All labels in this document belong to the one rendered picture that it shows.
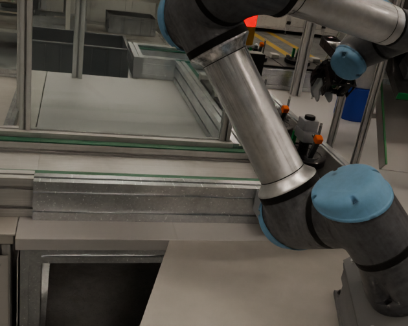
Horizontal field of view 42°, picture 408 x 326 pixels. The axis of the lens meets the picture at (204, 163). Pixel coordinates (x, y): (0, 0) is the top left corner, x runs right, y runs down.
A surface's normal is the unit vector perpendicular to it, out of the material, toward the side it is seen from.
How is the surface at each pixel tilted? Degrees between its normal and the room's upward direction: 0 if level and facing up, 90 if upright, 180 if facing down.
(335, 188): 38
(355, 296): 44
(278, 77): 90
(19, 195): 90
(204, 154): 90
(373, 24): 103
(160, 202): 90
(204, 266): 0
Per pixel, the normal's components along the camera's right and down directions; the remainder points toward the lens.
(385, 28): 0.39, 0.60
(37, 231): 0.14, -0.91
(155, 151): 0.22, 0.41
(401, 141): 0.13, -0.36
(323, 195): -0.50, -0.79
